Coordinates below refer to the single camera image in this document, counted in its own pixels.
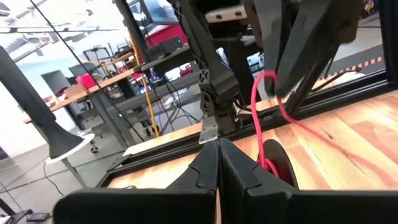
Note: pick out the large red tote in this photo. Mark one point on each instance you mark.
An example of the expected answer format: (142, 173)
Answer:
(168, 34)

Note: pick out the grey round-base floor stand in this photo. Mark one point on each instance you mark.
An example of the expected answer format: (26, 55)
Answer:
(59, 140)

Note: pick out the wooden top wheeled workbench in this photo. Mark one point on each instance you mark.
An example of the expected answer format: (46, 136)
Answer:
(102, 83)

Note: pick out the cardboard box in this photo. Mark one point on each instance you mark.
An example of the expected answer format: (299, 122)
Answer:
(76, 90)

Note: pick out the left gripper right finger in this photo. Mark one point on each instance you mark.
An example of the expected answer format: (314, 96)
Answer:
(248, 202)

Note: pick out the black desktop device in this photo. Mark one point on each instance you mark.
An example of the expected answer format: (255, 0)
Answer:
(164, 48)

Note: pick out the black side desk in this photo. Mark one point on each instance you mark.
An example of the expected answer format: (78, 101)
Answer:
(168, 60)

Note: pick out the thin black slanted rod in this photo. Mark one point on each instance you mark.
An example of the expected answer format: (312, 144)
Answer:
(78, 60)

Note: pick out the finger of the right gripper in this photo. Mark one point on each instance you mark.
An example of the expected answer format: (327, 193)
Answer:
(314, 37)
(273, 37)

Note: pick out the black power adapter brick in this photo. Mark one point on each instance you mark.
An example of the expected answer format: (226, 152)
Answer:
(37, 216)

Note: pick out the small red box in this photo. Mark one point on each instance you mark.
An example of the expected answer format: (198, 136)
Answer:
(85, 81)

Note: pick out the black rolling stand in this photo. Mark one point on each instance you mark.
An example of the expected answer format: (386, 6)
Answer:
(12, 216)

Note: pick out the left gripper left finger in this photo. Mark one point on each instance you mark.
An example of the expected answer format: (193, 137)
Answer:
(186, 202)

